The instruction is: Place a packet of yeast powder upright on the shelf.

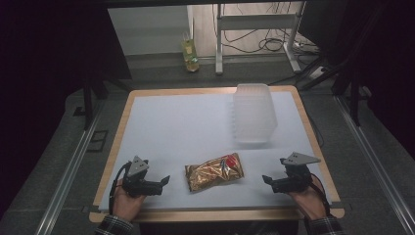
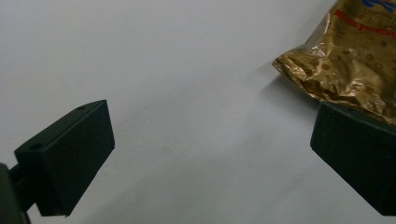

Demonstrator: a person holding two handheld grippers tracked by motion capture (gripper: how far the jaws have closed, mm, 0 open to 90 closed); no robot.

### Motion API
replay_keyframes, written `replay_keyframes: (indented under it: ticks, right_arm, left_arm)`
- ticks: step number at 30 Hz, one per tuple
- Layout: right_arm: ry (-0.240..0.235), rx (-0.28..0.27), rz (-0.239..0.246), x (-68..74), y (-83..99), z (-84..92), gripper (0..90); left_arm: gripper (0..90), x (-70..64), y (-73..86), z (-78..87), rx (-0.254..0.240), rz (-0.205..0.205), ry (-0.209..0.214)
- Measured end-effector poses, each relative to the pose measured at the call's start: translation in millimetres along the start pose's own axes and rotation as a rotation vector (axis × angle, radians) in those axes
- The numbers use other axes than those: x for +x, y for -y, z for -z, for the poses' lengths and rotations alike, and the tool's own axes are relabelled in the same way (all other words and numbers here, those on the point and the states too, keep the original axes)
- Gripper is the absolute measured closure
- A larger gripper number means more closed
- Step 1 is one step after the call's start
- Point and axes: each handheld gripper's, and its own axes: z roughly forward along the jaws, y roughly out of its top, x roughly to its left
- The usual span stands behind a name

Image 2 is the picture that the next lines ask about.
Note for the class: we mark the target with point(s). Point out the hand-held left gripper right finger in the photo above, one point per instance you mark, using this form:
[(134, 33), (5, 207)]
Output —
[(358, 149)]

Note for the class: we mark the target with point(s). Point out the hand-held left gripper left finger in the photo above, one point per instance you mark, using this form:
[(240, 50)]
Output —
[(70, 158)]

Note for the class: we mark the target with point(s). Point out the gold foil snack bag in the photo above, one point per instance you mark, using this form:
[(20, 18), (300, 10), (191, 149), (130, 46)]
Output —
[(348, 59)]

